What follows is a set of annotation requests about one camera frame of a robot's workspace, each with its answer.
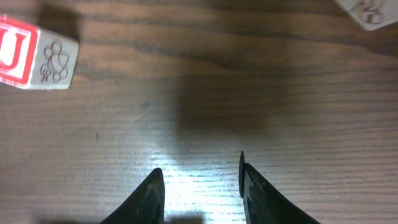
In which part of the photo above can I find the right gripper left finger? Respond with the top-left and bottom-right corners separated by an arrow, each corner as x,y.
100,168 -> 165,224

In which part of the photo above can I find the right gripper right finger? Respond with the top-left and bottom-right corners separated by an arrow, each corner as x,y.
238,152 -> 319,224

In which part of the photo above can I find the red U block centre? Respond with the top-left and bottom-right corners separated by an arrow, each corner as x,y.
1,14 -> 80,90

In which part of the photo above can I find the red I block centre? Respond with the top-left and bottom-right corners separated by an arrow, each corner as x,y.
335,0 -> 397,30

